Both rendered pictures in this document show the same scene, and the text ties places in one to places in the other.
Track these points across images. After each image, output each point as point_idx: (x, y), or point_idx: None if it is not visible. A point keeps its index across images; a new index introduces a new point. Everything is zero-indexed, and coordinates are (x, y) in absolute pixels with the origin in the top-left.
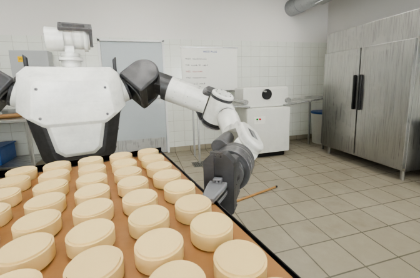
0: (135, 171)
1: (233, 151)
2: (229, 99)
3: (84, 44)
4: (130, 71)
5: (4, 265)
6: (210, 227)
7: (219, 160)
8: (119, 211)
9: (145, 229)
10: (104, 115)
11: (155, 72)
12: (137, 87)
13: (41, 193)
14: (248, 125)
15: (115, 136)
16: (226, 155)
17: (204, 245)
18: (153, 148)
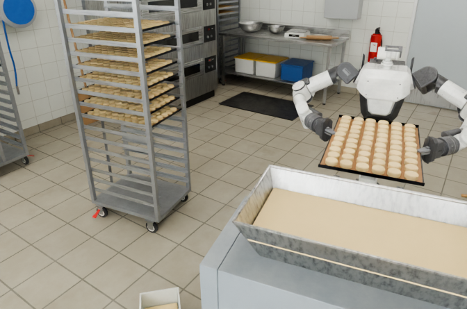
0: (399, 133)
1: (444, 139)
2: None
3: (396, 57)
4: (418, 73)
5: (363, 144)
6: (410, 155)
7: (431, 140)
8: (388, 144)
9: (393, 149)
10: (395, 98)
11: (435, 77)
12: (420, 85)
13: (367, 130)
14: None
15: (399, 109)
16: (433, 139)
17: (406, 157)
18: (413, 125)
